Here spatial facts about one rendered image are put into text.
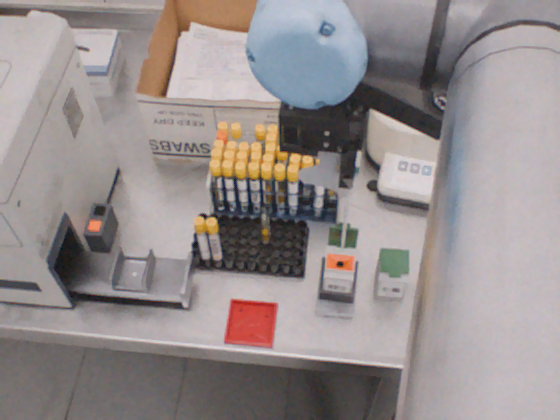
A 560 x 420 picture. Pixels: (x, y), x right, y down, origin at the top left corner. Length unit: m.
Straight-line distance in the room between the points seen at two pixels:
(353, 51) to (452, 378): 0.22
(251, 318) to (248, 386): 0.91
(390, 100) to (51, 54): 0.44
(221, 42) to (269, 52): 0.80
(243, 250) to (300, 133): 0.36
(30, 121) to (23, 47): 0.11
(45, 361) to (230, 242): 1.11
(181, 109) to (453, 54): 0.64
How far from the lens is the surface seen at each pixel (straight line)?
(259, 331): 0.88
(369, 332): 0.89
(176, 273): 0.89
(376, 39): 0.39
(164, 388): 1.82
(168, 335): 0.89
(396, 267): 0.86
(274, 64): 0.39
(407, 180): 0.99
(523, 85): 0.31
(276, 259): 0.92
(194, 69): 1.13
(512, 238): 0.24
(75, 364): 1.91
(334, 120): 0.58
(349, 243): 0.85
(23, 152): 0.78
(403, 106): 0.59
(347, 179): 0.63
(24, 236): 0.80
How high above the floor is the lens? 1.67
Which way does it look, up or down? 56 degrees down
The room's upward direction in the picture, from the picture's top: 4 degrees counter-clockwise
